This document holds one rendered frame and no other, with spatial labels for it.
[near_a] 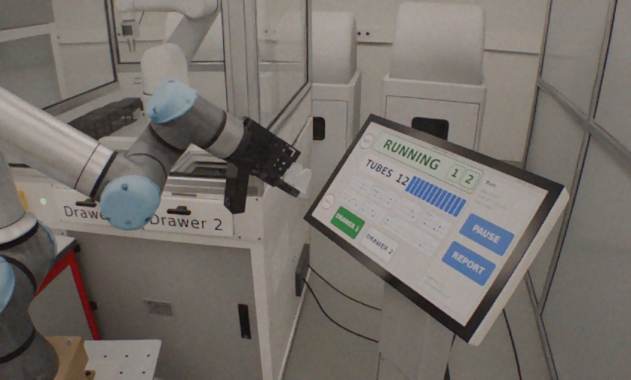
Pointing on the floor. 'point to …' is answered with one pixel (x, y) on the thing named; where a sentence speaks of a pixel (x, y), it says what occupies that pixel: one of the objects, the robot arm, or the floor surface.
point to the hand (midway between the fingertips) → (301, 197)
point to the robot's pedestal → (103, 369)
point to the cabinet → (200, 292)
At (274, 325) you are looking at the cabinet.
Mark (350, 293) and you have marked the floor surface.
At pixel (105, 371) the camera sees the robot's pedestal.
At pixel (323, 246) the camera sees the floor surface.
